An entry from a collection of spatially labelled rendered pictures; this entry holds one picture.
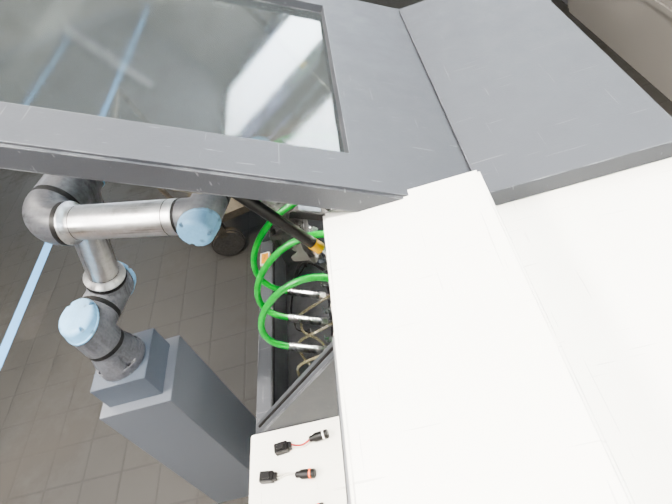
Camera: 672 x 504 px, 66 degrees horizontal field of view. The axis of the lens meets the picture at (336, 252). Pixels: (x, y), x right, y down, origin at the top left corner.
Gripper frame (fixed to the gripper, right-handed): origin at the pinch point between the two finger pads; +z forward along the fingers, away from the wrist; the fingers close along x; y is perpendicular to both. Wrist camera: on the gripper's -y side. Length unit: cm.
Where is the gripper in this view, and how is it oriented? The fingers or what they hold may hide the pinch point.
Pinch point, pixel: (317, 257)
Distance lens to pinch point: 128.6
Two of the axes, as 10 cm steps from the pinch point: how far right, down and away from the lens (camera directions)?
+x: 0.8, 7.0, -7.0
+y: -9.5, 2.6, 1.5
